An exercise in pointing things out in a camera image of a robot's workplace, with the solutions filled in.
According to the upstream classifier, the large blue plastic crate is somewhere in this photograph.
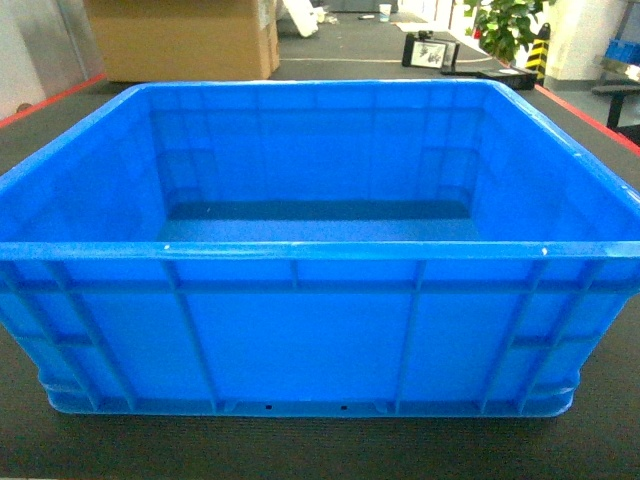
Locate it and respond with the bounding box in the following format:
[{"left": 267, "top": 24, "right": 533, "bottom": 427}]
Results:
[{"left": 1, "top": 80, "right": 639, "bottom": 417}]

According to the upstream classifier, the large brown cardboard box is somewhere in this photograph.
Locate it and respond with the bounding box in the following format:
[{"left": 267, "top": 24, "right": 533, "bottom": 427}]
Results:
[{"left": 84, "top": 1, "right": 280, "bottom": 83}]

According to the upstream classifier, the white paper cup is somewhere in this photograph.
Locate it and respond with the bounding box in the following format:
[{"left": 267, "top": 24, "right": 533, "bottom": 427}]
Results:
[{"left": 379, "top": 3, "right": 392, "bottom": 23}]

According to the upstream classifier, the black flat case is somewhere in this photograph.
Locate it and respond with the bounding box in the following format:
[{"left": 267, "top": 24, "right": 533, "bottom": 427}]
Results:
[{"left": 476, "top": 68, "right": 537, "bottom": 90}]

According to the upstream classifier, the green potted plant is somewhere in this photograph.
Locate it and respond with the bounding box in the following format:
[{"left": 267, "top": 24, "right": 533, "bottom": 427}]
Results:
[{"left": 462, "top": 0, "right": 548, "bottom": 63}]

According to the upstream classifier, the yellow black striped post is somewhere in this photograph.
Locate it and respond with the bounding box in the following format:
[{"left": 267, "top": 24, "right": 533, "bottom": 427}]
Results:
[{"left": 525, "top": 22, "right": 551, "bottom": 85}]

